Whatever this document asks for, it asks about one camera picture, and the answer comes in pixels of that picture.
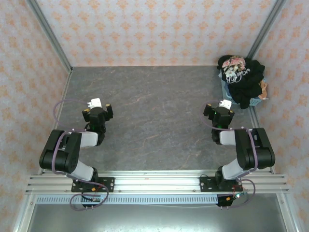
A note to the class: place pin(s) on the black t-shirt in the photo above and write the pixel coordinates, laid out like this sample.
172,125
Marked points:
246,82

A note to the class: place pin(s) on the blue plastic laundry basket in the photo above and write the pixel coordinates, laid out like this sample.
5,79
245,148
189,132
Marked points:
256,102

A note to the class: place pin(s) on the light blue cloth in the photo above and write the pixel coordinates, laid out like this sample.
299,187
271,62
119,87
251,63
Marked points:
220,75

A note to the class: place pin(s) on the orange t-shirt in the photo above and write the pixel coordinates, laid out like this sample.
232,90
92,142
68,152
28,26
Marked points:
263,89

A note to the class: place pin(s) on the small circuit board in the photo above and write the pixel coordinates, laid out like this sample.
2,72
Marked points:
95,199
239,195

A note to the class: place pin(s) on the grey metal panel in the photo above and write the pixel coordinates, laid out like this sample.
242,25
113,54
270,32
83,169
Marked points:
157,220

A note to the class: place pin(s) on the aluminium table side rail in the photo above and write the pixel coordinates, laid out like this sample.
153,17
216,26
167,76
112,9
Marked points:
63,96
286,212

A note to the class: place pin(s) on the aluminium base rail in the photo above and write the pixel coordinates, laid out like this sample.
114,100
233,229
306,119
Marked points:
157,182

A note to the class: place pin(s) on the aluminium frame post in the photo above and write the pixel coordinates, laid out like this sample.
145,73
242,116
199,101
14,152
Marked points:
50,33
266,29

